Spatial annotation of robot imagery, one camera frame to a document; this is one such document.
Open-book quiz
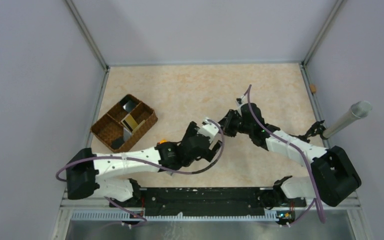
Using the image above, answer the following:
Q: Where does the black clamp bracket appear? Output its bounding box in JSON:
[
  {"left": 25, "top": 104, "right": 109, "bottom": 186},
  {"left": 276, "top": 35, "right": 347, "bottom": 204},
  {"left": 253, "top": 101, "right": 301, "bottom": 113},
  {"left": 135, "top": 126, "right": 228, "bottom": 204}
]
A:
[{"left": 297, "top": 120, "right": 326, "bottom": 143}]

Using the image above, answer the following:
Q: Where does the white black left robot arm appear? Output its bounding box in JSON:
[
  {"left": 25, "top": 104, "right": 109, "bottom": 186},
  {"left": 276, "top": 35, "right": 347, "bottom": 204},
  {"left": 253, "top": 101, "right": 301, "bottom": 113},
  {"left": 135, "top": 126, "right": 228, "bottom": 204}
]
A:
[{"left": 62, "top": 118, "right": 224, "bottom": 207}]

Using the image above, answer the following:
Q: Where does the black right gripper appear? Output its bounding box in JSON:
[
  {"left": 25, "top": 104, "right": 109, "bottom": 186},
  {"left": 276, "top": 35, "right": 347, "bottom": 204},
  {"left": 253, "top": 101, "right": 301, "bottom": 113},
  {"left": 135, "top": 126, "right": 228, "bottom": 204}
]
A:
[{"left": 218, "top": 109, "right": 253, "bottom": 138}]

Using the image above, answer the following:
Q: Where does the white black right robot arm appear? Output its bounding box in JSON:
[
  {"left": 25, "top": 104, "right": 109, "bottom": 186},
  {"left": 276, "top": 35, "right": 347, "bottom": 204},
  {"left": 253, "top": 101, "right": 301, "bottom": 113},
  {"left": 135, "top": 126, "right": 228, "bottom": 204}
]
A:
[{"left": 218, "top": 103, "right": 362, "bottom": 207}]

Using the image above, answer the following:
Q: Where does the small wooden block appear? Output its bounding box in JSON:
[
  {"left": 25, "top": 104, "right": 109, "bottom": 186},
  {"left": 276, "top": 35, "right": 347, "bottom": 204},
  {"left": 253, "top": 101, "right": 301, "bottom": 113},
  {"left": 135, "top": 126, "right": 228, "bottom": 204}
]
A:
[{"left": 309, "top": 84, "right": 317, "bottom": 94}]

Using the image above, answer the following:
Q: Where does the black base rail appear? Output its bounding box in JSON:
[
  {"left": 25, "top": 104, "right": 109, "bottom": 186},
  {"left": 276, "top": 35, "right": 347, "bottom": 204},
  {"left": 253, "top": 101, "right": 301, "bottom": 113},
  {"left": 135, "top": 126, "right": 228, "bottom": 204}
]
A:
[{"left": 109, "top": 187, "right": 307, "bottom": 217}]

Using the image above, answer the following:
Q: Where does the silver metal tube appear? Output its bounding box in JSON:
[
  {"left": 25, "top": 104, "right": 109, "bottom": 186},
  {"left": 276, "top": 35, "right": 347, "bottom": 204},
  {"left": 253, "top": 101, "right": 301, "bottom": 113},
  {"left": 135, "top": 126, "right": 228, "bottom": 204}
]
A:
[{"left": 321, "top": 100, "right": 373, "bottom": 139}]

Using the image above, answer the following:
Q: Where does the brown woven divided basket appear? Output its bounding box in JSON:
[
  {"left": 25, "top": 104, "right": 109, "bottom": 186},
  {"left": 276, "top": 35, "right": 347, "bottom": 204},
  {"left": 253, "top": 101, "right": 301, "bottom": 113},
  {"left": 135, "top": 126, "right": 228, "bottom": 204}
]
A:
[{"left": 90, "top": 94, "right": 158, "bottom": 153}]

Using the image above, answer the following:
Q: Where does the black shiny credit card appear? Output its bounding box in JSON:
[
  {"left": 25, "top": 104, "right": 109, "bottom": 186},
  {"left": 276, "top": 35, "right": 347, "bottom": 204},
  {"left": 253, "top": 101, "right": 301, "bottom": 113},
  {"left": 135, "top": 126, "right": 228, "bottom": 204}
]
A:
[{"left": 118, "top": 96, "right": 138, "bottom": 113}]

